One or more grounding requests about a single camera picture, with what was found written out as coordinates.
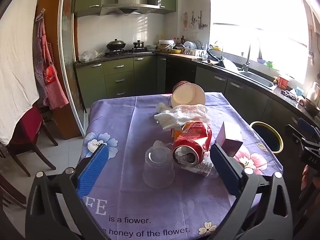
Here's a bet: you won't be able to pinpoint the red checked apron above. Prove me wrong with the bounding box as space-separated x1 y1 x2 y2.
34 11 69 110

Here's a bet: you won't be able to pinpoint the clear plastic cup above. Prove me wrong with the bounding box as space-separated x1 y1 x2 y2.
142 140 176 189

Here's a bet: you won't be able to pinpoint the purple floral tablecloth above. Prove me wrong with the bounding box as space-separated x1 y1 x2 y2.
79 92 283 240

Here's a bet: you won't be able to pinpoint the gas stove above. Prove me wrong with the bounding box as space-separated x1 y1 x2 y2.
104 48 154 57

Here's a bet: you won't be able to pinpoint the steel kitchen faucet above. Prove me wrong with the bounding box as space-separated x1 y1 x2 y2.
241 37 260 72

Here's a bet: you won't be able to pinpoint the dark bowl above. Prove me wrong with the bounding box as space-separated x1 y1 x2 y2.
301 97 320 117

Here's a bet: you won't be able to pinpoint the wooden chair red cushion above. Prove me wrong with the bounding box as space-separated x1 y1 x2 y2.
7 104 58 178

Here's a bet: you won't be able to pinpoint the plastic bag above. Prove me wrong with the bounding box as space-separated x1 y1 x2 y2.
79 50 105 62

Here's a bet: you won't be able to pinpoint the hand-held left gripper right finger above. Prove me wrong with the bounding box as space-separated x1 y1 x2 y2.
207 143 294 240

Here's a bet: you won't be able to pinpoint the red container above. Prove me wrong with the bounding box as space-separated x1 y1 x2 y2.
278 75 290 90

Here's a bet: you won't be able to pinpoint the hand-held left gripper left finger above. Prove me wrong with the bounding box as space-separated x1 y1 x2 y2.
25 143 110 240

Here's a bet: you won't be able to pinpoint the white knitted cloth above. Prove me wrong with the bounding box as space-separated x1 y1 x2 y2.
154 103 212 130

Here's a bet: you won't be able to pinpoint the hanging kitchen utensils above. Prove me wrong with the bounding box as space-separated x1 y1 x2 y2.
189 10 208 29

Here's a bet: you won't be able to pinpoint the dark wooden chair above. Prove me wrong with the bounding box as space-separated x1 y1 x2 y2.
0 170 27 209

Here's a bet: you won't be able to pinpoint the green base cabinets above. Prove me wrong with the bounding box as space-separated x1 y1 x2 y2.
76 54 308 140

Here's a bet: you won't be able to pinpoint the paper noodle bowl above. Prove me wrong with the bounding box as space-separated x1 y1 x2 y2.
170 81 206 108

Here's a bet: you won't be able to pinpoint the crushed red soda can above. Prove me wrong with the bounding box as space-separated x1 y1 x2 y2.
172 122 212 167

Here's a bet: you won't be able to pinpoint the small steel faucet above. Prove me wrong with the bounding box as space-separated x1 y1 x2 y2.
214 41 224 58

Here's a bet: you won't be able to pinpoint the white hanging cloth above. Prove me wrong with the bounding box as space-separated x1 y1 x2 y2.
0 0 44 145

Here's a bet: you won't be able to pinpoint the yellow-rimmed trash bin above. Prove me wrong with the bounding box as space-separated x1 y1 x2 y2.
249 121 284 154

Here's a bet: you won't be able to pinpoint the black wok with lid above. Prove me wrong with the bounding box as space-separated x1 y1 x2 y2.
106 39 126 52

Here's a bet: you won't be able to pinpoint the white jug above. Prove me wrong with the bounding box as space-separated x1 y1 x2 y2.
306 82 320 103

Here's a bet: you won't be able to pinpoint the person's right hand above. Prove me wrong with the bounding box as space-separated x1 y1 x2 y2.
301 164 313 191

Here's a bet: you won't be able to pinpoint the steel sink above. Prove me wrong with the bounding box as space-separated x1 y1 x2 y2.
239 70 277 90

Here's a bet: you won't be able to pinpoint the white plastic bucket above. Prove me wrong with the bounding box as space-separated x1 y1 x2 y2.
158 39 175 53

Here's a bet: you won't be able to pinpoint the steel range hood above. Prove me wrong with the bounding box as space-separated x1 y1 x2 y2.
100 0 160 16

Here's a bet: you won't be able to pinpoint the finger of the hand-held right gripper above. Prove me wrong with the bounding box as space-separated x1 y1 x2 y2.
285 124 308 146
297 117 320 137

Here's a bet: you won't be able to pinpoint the white plate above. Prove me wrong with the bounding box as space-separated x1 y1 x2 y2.
222 58 238 72

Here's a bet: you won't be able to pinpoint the clear plastic bottle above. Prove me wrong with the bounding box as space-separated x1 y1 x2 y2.
185 151 220 178

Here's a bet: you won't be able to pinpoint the dish rack with dishes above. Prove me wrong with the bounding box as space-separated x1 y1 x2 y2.
180 41 208 58

